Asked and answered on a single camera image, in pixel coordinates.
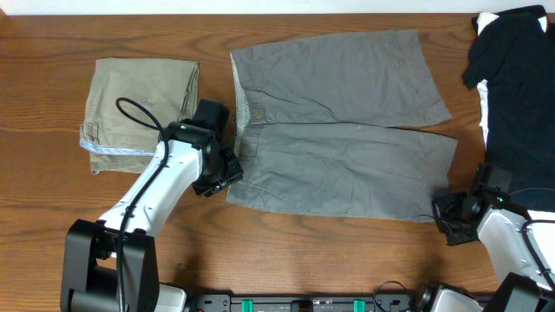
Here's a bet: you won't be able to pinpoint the grey shorts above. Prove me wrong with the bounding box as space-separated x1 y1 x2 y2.
227 29 457 222

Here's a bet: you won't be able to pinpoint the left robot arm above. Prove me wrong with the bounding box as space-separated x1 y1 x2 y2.
60 121 242 311

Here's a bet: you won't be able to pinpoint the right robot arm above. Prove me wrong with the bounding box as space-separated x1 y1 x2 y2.
411 192 554 312

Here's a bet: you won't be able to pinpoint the white garment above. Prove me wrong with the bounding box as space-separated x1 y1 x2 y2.
476 12 554 265

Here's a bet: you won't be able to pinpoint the folded khaki shorts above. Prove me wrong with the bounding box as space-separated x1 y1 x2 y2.
80 58 199 174

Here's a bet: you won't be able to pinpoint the black garment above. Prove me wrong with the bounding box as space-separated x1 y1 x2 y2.
462 8 554 211

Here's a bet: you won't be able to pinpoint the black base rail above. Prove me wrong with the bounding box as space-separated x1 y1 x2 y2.
185 293 431 312

